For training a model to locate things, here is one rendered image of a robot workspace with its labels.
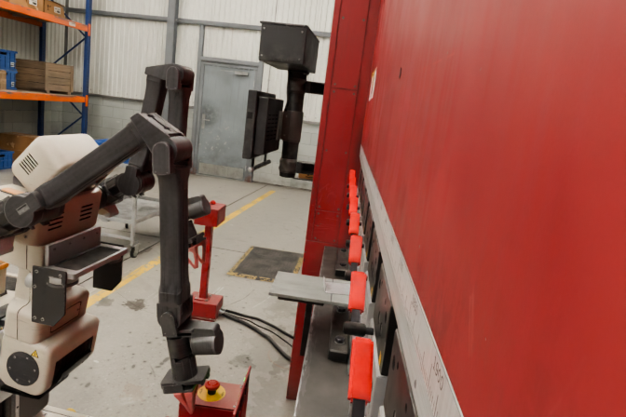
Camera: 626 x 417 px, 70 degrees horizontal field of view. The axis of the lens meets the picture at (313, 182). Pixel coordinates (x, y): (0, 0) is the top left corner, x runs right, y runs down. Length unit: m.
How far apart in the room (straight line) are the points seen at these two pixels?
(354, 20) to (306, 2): 6.42
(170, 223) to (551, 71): 0.92
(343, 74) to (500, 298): 2.01
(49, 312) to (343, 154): 1.38
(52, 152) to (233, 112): 7.47
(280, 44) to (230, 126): 6.43
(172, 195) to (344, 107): 1.31
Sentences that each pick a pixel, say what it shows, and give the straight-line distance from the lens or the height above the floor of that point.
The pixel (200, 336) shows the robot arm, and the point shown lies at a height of 1.00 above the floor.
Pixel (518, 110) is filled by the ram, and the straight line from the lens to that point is 0.23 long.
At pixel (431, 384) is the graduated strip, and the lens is 0.33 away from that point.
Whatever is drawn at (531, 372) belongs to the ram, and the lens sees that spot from 0.19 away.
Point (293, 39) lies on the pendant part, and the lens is 2.37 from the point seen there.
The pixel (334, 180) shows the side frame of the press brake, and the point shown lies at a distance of 2.21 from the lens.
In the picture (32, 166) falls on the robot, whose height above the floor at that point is 1.31.
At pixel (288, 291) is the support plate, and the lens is 1.38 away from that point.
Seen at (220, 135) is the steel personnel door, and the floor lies 0.82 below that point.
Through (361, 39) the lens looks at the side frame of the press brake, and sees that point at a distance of 2.21.
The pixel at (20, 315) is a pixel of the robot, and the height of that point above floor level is 0.89.
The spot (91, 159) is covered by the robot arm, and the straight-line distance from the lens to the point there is 1.11.
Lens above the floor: 1.55
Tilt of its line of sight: 9 degrees down
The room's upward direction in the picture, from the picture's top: 7 degrees clockwise
